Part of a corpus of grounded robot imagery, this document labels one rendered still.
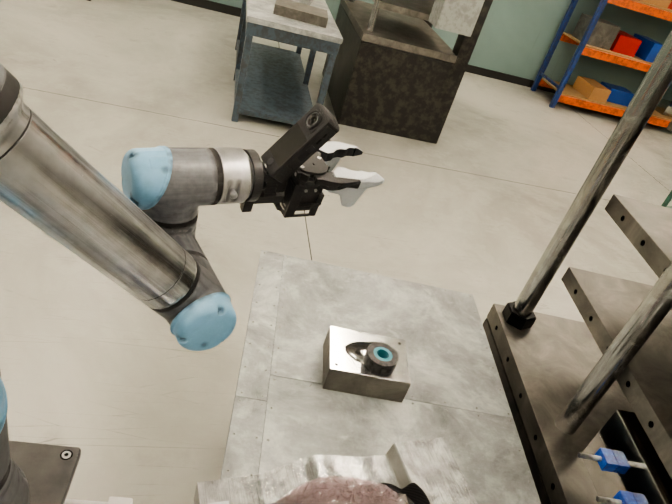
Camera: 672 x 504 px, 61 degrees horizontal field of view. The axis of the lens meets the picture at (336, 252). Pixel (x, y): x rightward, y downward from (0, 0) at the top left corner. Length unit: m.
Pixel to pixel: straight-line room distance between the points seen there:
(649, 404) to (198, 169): 1.11
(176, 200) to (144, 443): 1.58
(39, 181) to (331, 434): 0.94
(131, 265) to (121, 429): 1.68
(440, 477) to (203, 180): 0.75
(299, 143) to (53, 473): 0.56
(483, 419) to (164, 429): 1.21
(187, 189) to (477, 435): 0.99
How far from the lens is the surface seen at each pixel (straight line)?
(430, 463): 1.21
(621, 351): 1.49
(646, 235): 1.56
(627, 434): 1.49
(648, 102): 1.63
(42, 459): 0.94
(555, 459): 1.57
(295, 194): 0.80
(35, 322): 2.63
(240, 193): 0.76
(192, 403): 2.34
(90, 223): 0.57
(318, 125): 0.76
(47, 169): 0.54
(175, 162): 0.72
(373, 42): 4.88
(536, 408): 1.66
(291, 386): 1.38
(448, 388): 1.54
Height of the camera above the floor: 1.81
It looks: 33 degrees down
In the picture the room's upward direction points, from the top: 18 degrees clockwise
